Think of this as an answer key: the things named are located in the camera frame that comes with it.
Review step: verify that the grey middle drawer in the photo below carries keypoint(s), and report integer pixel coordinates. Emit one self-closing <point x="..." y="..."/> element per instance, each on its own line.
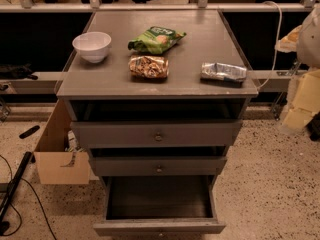
<point x="160" y="161"/>

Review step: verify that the grey top drawer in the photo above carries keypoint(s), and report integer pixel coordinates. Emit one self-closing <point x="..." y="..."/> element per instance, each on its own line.
<point x="130" y="134"/>

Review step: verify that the grey bottom drawer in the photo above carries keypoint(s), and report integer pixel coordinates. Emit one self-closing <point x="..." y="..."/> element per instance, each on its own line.
<point x="158" y="206"/>

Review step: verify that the grey drawer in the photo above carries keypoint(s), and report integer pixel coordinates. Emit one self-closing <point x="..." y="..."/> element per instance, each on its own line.
<point x="160" y="161"/>
<point x="158" y="206"/>
<point x="130" y="134"/>

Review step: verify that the cardboard box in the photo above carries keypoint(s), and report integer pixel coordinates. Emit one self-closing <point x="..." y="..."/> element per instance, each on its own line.
<point x="56" y="161"/>

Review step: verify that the green chip bag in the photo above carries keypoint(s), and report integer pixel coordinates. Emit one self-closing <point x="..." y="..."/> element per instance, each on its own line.
<point x="156" y="40"/>

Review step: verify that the brown snack bag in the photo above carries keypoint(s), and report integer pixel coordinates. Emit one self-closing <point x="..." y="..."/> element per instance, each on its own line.
<point x="150" y="67"/>

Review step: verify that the silver foil snack bag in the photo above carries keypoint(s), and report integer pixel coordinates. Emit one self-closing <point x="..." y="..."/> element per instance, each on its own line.
<point x="223" y="72"/>

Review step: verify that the black bag on rail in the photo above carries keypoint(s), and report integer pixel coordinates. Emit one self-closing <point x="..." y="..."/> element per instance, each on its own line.
<point x="23" y="71"/>

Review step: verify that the small black floor object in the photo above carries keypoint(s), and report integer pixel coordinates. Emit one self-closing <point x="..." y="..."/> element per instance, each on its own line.
<point x="29" y="132"/>

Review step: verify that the grey wooden drawer cabinet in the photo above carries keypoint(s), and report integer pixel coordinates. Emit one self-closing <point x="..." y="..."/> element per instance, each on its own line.
<point x="108" y="91"/>

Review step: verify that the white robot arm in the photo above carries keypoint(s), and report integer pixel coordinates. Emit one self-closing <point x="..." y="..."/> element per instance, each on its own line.
<point x="303" y="91"/>

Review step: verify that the white bowl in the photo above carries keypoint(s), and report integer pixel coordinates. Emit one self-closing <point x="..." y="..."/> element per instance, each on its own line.
<point x="93" y="47"/>

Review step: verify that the black bar on floor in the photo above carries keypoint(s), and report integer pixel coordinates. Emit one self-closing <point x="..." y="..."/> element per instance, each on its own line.
<point x="8" y="189"/>

